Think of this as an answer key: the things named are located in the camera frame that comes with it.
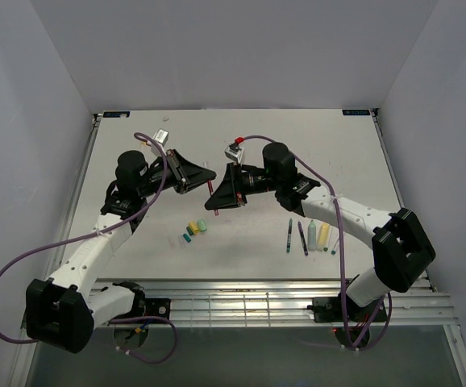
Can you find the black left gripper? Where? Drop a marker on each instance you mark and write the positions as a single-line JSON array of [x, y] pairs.
[[185, 174]]

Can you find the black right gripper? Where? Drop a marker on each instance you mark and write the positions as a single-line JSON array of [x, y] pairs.
[[227, 195]]

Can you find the green highlighter cap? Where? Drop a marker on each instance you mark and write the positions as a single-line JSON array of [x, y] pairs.
[[202, 225]]

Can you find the yellow highlighter cap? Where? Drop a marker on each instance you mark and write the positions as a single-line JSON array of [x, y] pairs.
[[194, 227]]

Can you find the green capped thin pen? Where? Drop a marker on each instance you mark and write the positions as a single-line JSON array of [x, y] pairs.
[[289, 236]]

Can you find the black thin pen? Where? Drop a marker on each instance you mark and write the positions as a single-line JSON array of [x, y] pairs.
[[302, 238]]

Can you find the green highlighter pen body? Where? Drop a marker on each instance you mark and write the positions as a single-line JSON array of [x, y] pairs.
[[311, 236]]

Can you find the yellow highlighter pen body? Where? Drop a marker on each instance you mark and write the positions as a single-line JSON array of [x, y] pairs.
[[323, 236]]

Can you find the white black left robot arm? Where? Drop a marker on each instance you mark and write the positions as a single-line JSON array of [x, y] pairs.
[[63, 310]]

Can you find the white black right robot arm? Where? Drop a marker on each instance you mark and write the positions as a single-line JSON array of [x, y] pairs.
[[401, 249]]

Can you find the left blue corner label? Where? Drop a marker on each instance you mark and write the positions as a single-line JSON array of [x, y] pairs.
[[116, 114]]

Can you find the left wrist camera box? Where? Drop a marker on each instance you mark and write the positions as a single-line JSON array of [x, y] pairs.
[[130, 170]]

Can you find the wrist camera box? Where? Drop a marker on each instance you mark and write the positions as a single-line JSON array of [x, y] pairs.
[[130, 170], [279, 161]]

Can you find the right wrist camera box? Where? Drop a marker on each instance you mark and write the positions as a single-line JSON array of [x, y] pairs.
[[279, 161]]

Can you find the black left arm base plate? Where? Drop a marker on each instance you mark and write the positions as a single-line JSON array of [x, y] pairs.
[[159, 307]]

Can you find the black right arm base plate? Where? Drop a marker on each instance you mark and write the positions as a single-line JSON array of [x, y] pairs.
[[329, 310]]

